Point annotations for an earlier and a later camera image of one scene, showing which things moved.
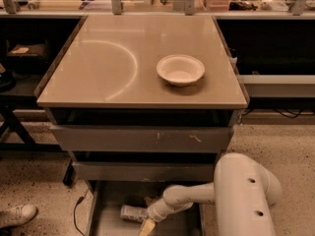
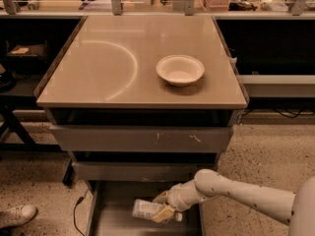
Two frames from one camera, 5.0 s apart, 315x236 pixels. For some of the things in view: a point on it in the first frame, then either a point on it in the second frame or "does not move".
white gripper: [156, 210] → [174, 198]
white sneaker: [17, 215] does not move
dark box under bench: [28, 57] does not move
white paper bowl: [180, 70] does not move
